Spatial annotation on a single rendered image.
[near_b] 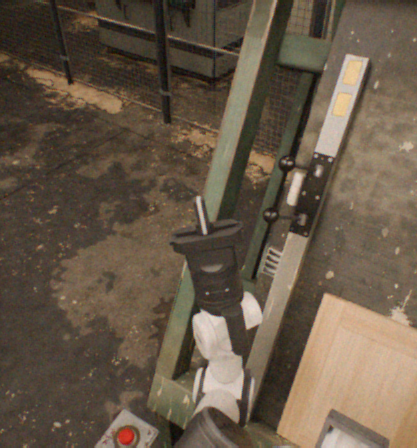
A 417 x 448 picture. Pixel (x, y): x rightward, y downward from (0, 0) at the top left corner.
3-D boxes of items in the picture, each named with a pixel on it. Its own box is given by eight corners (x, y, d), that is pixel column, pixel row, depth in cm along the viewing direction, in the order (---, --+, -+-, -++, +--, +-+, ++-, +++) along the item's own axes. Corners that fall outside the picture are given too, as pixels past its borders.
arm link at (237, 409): (248, 424, 104) (243, 466, 82) (194, 414, 106) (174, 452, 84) (255, 373, 105) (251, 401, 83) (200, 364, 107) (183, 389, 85)
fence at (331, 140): (236, 406, 126) (231, 413, 122) (349, 58, 104) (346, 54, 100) (252, 415, 124) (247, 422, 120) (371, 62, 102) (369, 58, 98)
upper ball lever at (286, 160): (313, 177, 107) (272, 168, 99) (318, 161, 106) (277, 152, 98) (325, 181, 104) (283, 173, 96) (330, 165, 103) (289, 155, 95)
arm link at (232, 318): (236, 262, 87) (245, 308, 92) (186, 284, 84) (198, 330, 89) (267, 291, 77) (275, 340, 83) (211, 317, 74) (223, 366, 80)
